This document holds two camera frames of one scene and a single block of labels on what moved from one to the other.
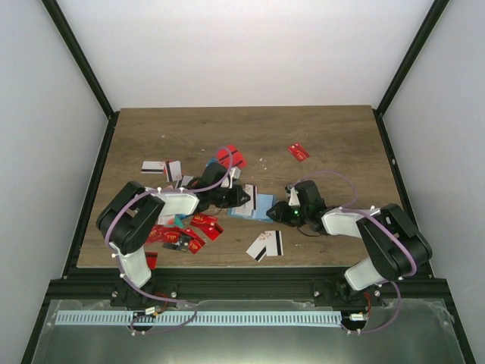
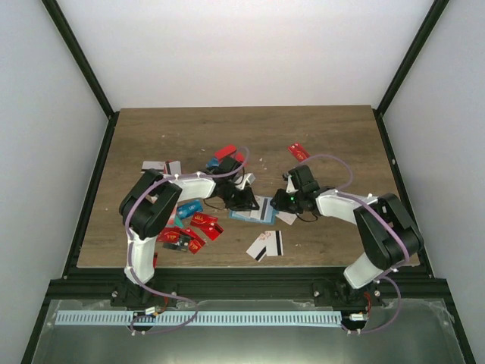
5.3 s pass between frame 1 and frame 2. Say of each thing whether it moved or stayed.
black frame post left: stayed
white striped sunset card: moved
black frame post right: stayed
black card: stayed
